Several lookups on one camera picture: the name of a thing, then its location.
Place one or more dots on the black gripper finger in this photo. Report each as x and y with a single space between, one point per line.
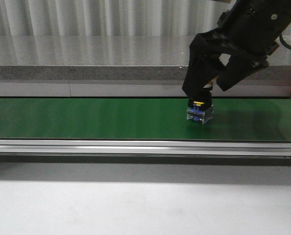
202 69
236 70

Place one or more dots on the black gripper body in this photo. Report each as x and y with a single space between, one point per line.
247 33

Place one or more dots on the yellow mushroom push button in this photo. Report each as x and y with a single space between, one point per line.
200 108

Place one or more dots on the green conveyor belt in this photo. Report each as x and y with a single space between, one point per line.
143 118

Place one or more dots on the grey speckled stone counter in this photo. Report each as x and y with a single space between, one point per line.
92 58

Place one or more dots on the white pleated curtain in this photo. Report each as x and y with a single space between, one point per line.
109 17

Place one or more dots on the white panel under counter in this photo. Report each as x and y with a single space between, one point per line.
99 88

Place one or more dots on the aluminium conveyor frame rail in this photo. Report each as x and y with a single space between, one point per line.
149 148

